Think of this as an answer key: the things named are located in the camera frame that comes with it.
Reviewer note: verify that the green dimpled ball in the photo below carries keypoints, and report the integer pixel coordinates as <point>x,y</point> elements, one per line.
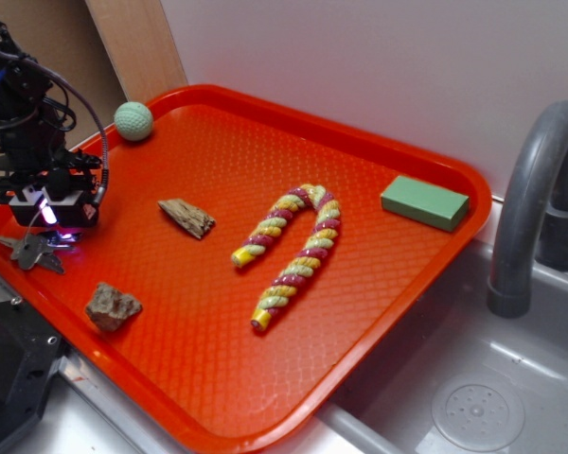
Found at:
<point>133,121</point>

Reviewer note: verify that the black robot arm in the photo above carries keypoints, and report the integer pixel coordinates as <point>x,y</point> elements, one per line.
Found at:
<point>30,119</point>

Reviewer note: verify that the brown rock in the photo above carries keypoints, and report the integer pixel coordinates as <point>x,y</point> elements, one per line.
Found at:
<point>109,308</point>

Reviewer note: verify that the green rectangular block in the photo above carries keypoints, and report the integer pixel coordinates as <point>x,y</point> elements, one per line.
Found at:
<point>427,203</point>

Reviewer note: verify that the red plastic tray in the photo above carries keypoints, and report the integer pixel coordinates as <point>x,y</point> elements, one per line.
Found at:
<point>191,358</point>

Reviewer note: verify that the brown wood bark piece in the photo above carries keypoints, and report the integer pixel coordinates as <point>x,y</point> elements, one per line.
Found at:
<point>190,218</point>

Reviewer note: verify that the wooden board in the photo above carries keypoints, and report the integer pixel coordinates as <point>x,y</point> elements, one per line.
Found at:
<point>140,46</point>

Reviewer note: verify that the grey faucet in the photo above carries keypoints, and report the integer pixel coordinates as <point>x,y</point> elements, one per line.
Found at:
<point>533,225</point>

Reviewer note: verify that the grey plastic sink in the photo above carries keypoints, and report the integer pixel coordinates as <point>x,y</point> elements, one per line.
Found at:
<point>451,377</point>

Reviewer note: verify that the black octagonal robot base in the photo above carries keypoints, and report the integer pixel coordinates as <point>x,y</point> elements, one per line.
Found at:
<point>30,354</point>

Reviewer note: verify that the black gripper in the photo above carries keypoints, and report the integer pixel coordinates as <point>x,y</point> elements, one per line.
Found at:
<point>68,178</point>

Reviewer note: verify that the silver key bunch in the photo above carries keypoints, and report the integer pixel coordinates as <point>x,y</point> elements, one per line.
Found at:
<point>33,250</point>

